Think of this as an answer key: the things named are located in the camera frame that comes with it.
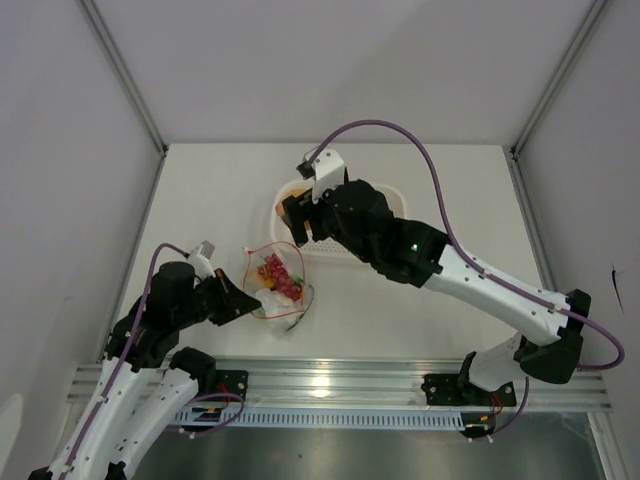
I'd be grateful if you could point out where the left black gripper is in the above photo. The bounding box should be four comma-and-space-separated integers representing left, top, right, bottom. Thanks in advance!
175, 267, 262, 328

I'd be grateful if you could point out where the clear orange zip top bag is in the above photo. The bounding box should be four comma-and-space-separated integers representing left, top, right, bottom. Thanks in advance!
242, 241, 316, 338

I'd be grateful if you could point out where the red grape bunch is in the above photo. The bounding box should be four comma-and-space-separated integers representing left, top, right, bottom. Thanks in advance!
257, 254, 304, 302

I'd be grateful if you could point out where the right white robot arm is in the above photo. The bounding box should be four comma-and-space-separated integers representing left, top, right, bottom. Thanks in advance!
277, 180, 583, 404

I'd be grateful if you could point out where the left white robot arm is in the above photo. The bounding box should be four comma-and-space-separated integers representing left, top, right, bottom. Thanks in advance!
30, 261, 261, 479

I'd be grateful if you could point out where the white perforated plastic basket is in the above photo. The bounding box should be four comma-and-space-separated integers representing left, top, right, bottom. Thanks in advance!
269, 180, 408, 267

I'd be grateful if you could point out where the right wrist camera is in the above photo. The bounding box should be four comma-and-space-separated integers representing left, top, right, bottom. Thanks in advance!
296, 148, 348, 204

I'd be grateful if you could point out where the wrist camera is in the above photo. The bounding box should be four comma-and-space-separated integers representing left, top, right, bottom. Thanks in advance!
186, 241, 215, 280
296, 148, 348, 204

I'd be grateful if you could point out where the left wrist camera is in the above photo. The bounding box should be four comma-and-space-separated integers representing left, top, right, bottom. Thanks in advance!
186, 241, 215, 280

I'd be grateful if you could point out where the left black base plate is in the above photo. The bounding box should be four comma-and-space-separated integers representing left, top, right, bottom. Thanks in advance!
213, 370, 249, 399

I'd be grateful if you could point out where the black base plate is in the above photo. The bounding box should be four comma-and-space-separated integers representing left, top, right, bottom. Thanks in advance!
421, 373, 517, 407
213, 370, 249, 399

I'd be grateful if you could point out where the aluminium rail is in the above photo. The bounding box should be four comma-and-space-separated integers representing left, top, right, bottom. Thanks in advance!
67, 357, 614, 414

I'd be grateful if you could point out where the slotted cable duct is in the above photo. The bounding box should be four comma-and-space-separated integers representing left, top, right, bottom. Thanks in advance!
169, 407, 466, 432

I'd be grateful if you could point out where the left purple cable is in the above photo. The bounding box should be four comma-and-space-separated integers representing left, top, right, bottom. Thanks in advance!
49, 243, 191, 476

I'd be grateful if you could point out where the purple cable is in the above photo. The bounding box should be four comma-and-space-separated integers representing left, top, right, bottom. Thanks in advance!
312, 119, 626, 441
49, 243, 191, 476

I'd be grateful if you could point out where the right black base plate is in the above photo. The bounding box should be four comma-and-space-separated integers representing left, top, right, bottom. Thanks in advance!
421, 373, 517, 407

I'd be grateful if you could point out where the left aluminium frame post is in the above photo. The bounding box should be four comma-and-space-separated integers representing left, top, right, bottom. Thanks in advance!
77, 0, 169, 156

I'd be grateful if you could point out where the aluminium frame post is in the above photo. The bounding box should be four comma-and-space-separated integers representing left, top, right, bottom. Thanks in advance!
77, 0, 169, 156
510, 0, 614, 161

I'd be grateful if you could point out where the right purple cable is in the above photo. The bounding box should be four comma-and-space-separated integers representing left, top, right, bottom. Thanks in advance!
312, 119, 626, 441

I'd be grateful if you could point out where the right aluminium frame post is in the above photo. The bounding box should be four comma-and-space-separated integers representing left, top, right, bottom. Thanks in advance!
510, 0, 614, 161

